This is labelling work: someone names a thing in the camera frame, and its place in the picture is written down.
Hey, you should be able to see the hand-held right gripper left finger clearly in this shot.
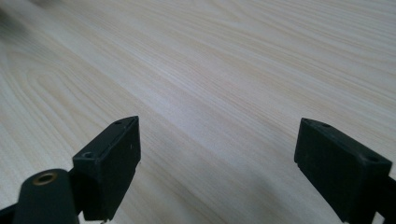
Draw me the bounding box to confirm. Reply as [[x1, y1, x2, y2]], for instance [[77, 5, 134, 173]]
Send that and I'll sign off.
[[72, 115, 142, 222]]

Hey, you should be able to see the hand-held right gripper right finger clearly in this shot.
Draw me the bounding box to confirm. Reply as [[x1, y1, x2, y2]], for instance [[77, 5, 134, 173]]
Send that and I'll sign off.
[[293, 117, 393, 224]]

